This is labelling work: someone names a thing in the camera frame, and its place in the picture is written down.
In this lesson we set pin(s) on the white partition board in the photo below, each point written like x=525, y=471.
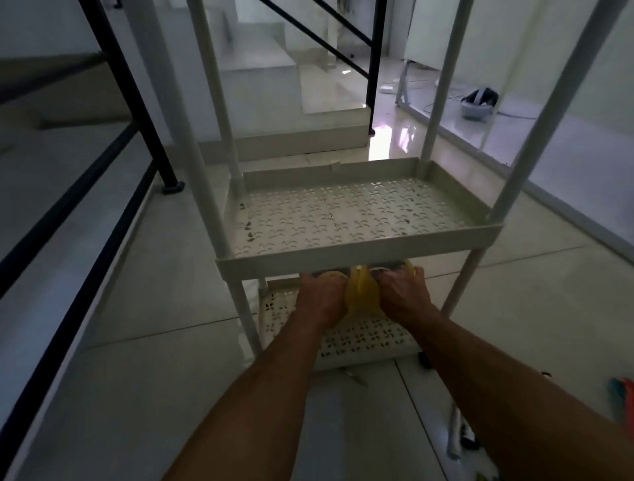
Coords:
x=594, y=74

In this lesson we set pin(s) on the person's left hand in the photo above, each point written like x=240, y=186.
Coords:
x=322, y=297

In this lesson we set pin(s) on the row of black-capped white markers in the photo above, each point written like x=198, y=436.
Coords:
x=454, y=431

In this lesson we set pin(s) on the pile of teal wipe packets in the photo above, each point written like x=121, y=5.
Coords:
x=623, y=406

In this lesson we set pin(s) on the person's right hand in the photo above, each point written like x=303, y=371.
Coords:
x=406, y=297

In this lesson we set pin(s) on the beige plastic cart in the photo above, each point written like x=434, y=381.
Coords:
x=356, y=252

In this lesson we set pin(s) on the black metal stair railing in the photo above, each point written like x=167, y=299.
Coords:
x=376, y=64
x=124, y=99

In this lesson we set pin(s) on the person's left forearm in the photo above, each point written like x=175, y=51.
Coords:
x=257, y=406

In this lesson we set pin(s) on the person's right forearm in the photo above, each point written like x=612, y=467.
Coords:
x=495, y=396

